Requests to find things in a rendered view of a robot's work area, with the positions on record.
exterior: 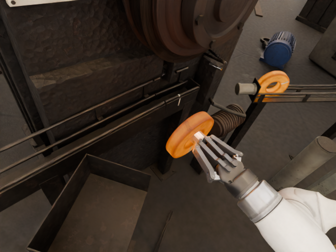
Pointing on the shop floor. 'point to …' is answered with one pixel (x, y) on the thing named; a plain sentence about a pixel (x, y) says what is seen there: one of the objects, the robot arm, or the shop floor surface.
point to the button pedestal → (324, 184)
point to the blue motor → (279, 49)
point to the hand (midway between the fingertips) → (192, 132)
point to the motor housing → (221, 128)
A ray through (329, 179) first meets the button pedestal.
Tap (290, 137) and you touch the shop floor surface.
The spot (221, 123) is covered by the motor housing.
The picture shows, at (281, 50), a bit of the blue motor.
